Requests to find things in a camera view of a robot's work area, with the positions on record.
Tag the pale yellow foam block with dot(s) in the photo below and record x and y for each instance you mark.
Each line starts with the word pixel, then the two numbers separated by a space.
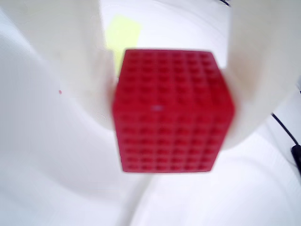
pixel 122 33

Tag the red lattice cube block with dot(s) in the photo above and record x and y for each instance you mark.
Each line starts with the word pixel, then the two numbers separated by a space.
pixel 174 110

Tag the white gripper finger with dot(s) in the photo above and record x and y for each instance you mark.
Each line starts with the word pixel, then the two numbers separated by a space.
pixel 58 35
pixel 263 58

